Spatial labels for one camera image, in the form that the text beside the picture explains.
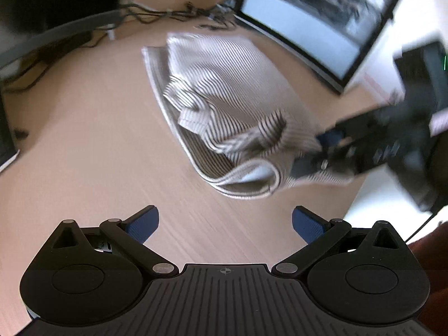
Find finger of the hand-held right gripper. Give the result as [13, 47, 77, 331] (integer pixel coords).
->
[316, 110, 384, 148]
[291, 146, 358, 180]

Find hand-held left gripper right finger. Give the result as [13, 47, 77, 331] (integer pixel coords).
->
[272, 206, 403, 280]

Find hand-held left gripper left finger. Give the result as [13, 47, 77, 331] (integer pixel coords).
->
[49, 205, 180, 281]

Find grey striped pants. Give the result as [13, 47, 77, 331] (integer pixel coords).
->
[142, 32, 356, 201]

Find white glass-sided computer case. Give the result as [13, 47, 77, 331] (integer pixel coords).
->
[234, 0, 448, 95]

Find person's dark red clothing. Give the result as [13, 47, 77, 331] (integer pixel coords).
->
[408, 220, 448, 336]

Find black keyboard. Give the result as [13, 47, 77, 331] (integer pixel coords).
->
[0, 93, 20, 174]

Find curved black monitor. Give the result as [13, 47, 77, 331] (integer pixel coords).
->
[0, 0, 124, 68]

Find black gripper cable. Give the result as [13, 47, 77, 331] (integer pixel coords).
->
[405, 199, 442, 244]

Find tangle of black cables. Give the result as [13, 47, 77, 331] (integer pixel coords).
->
[117, 0, 243, 33]

